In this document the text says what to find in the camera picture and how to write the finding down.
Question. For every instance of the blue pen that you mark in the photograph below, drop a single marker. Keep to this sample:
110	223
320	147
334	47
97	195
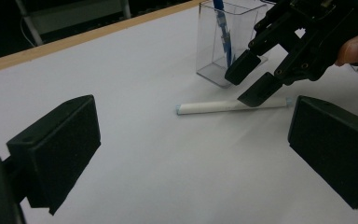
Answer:
225	34

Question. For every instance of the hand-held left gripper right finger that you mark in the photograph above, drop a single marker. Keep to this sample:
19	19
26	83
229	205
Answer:
335	149

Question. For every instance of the white metal table frame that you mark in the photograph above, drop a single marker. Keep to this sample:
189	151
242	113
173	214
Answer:
31	28

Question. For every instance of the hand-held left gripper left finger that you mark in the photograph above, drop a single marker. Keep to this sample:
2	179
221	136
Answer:
56	149

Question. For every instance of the white pen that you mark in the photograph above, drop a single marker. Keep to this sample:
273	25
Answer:
205	107

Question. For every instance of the clear plastic pen holder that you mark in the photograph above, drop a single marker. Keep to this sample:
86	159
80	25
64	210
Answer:
208	46

